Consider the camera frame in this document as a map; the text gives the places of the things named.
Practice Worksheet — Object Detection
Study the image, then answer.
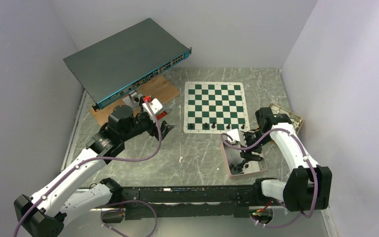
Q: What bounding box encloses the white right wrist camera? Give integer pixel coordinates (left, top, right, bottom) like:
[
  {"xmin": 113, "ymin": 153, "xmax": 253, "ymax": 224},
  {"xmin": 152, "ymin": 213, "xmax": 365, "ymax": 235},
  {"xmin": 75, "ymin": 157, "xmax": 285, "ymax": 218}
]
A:
[{"xmin": 226, "ymin": 129, "xmax": 243, "ymax": 145}]

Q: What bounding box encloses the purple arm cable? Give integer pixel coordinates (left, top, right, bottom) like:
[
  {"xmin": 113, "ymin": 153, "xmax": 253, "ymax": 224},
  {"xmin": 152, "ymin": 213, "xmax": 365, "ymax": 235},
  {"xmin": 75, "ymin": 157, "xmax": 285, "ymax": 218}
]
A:
[
  {"xmin": 220, "ymin": 127, "xmax": 319, "ymax": 230},
  {"xmin": 13, "ymin": 98, "xmax": 163, "ymax": 237}
]

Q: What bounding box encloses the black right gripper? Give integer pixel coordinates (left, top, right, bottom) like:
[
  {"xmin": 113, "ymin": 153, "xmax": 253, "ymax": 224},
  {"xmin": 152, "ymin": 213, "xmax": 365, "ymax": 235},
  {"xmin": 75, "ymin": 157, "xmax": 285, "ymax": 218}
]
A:
[{"xmin": 239, "ymin": 130, "xmax": 272, "ymax": 162}]

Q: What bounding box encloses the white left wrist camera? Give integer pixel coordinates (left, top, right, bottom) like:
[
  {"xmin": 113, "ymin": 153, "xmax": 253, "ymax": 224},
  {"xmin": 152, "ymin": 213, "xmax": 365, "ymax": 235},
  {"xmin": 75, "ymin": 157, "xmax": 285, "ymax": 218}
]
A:
[{"xmin": 142, "ymin": 96, "xmax": 164, "ymax": 121}]

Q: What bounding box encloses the metal switch stand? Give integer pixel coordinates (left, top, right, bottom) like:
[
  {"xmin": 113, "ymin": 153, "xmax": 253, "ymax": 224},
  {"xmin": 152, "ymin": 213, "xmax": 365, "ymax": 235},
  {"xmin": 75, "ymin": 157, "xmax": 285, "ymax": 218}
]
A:
[{"xmin": 122, "ymin": 90, "xmax": 143, "ymax": 109}]

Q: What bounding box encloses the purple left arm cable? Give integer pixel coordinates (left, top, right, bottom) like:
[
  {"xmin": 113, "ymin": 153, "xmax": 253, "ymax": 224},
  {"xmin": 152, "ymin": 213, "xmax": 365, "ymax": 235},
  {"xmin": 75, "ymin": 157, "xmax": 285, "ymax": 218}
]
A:
[{"xmin": 13, "ymin": 98, "xmax": 163, "ymax": 237}]

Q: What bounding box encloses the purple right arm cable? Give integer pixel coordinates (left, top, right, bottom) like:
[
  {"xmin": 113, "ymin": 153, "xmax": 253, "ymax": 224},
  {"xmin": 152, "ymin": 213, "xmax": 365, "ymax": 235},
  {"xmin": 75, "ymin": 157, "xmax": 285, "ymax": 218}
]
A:
[{"xmin": 220, "ymin": 127, "xmax": 319, "ymax": 230}]

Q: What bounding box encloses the wooden board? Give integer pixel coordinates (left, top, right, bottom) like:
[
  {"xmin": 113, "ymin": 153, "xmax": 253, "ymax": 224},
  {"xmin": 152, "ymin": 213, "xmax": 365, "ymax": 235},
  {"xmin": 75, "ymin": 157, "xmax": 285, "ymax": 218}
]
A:
[{"xmin": 89, "ymin": 76, "xmax": 180, "ymax": 126}]

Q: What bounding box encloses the black chess pieces pile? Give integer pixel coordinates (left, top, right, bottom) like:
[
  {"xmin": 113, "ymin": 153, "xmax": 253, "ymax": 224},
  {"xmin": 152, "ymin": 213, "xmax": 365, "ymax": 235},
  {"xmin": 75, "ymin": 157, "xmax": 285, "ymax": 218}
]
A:
[{"xmin": 228, "ymin": 159, "xmax": 249, "ymax": 175}]

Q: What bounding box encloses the red grey tool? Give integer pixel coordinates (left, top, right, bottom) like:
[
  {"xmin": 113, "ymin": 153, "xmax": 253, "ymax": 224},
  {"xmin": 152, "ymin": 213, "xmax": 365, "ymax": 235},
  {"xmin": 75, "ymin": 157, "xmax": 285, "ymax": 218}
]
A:
[{"xmin": 157, "ymin": 109, "xmax": 171, "ymax": 119}]

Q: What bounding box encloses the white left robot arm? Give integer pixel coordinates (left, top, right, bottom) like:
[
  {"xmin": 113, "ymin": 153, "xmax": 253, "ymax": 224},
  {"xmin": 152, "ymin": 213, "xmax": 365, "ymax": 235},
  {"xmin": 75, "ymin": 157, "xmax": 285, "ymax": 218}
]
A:
[{"xmin": 13, "ymin": 100, "xmax": 173, "ymax": 237}]

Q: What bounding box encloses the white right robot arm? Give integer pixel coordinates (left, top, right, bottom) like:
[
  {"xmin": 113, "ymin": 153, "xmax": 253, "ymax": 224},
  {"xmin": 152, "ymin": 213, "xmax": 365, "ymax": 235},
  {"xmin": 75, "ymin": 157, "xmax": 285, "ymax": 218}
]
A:
[{"xmin": 240, "ymin": 107, "xmax": 332, "ymax": 212}]

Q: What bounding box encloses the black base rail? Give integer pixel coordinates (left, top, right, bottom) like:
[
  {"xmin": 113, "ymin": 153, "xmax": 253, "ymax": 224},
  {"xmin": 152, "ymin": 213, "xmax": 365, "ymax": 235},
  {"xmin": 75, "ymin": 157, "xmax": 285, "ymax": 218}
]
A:
[{"xmin": 89, "ymin": 185, "xmax": 285, "ymax": 220}]

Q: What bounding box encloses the grey network switch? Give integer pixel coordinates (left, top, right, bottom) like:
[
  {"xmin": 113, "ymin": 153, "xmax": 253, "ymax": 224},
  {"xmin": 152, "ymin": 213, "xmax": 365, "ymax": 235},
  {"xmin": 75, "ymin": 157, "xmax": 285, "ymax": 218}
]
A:
[{"xmin": 63, "ymin": 18, "xmax": 192, "ymax": 111}]

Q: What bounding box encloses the green white chess board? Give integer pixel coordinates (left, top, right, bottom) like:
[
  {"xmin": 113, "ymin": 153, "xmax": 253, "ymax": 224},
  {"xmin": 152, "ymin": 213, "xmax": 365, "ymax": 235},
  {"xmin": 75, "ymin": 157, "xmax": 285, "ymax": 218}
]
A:
[{"xmin": 183, "ymin": 81, "xmax": 250, "ymax": 134}]

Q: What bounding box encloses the pink metal tray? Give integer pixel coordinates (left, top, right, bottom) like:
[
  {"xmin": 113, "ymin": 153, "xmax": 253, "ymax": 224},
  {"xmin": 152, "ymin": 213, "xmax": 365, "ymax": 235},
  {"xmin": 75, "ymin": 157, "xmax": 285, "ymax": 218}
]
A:
[{"xmin": 221, "ymin": 143, "xmax": 268, "ymax": 179}]

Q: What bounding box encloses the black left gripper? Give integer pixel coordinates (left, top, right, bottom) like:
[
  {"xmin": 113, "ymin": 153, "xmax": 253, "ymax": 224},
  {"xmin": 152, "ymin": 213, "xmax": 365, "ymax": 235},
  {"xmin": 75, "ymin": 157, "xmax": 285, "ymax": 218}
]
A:
[{"xmin": 121, "ymin": 100, "xmax": 174, "ymax": 142}]

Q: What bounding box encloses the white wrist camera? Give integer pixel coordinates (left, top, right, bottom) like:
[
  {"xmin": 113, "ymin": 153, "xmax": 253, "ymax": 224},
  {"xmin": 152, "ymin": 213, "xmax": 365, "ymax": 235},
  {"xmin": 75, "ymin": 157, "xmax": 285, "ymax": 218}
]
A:
[
  {"xmin": 226, "ymin": 129, "xmax": 243, "ymax": 145},
  {"xmin": 142, "ymin": 96, "xmax": 164, "ymax": 121}
]

